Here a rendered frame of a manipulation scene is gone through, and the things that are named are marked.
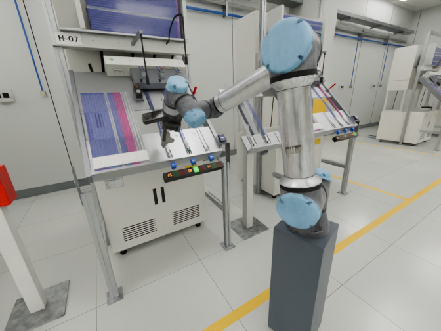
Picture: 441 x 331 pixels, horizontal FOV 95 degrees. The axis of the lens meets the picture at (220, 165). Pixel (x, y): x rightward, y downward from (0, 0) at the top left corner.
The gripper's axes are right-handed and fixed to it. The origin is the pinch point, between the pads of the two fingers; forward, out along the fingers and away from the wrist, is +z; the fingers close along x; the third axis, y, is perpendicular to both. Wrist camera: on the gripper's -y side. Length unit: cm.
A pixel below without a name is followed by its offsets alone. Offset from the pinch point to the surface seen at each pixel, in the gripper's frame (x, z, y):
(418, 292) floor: -97, -8, 125
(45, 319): -72, 60, -53
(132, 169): -14.8, 7.7, -12.9
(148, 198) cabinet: -16, 52, -3
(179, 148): -2.2, 8.5, 10.9
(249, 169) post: -8, 27, 65
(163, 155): -6.9, 8.3, 1.7
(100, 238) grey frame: -41, 30, -28
